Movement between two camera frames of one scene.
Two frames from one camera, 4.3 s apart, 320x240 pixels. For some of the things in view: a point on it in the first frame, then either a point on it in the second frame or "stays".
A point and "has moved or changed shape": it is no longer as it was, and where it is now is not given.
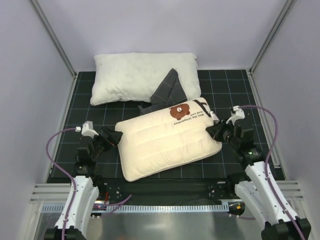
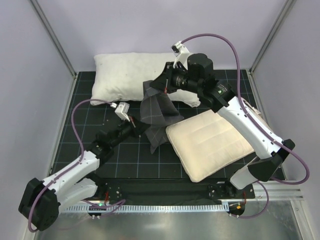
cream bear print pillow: [166, 139] has moved or changed shape
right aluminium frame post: [263, 50] stays
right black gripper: [220, 131] -> [164, 80]
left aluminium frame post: [41, 14] stays
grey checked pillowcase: [170, 93] has moved or changed shape
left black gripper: [106, 139] -> [136, 124]
